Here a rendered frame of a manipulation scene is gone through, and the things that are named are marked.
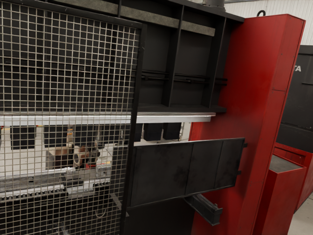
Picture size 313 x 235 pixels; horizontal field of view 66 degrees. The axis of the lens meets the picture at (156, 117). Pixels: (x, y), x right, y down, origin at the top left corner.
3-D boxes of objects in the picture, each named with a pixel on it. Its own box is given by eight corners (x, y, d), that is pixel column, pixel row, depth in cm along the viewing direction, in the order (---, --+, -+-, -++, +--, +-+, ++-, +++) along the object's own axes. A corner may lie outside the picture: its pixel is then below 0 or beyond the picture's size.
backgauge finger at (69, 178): (75, 168, 182) (75, 162, 181) (83, 185, 160) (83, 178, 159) (57, 170, 176) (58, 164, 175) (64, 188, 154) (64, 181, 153)
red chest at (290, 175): (246, 221, 309) (264, 149, 287) (282, 249, 268) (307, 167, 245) (218, 231, 284) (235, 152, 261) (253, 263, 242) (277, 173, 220)
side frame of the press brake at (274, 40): (190, 216, 305) (225, 26, 253) (243, 268, 234) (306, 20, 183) (174, 220, 293) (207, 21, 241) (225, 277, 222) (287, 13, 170)
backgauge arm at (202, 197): (173, 182, 232) (174, 169, 228) (220, 224, 178) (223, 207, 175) (166, 183, 228) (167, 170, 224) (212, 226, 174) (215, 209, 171)
